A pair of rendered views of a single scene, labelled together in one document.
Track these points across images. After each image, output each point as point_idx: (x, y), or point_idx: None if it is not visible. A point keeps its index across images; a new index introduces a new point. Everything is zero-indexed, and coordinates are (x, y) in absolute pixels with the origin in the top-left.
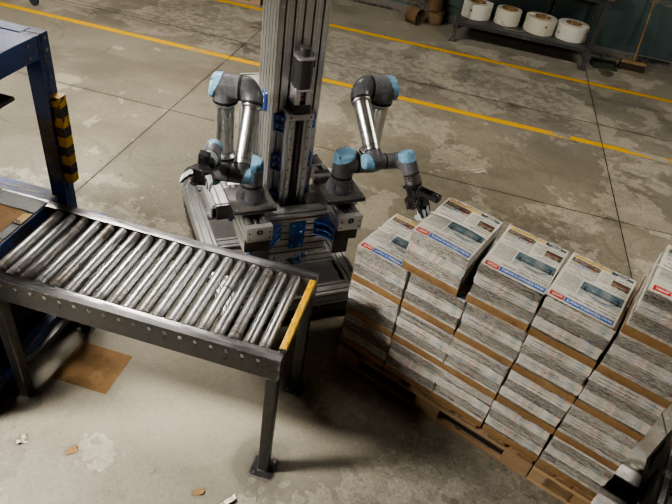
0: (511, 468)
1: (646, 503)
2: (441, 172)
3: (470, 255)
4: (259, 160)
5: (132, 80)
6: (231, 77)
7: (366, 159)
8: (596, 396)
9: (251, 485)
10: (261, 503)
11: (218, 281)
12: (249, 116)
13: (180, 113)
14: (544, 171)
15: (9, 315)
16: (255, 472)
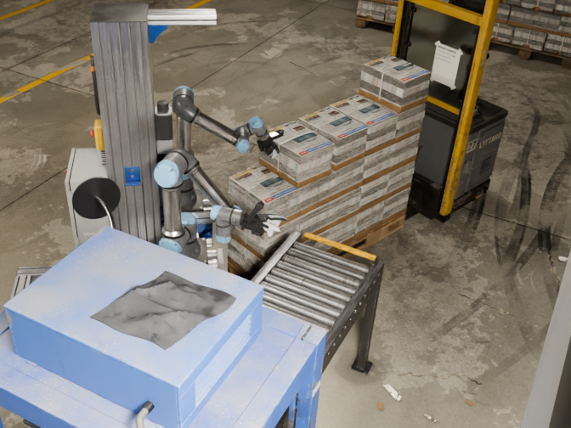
0: (372, 243)
1: (418, 189)
2: (32, 182)
3: (330, 142)
4: (186, 213)
5: None
6: (177, 157)
7: (246, 143)
8: (398, 156)
9: (376, 374)
10: (391, 371)
11: (296, 284)
12: (204, 173)
13: None
14: (65, 123)
15: None
16: (366, 370)
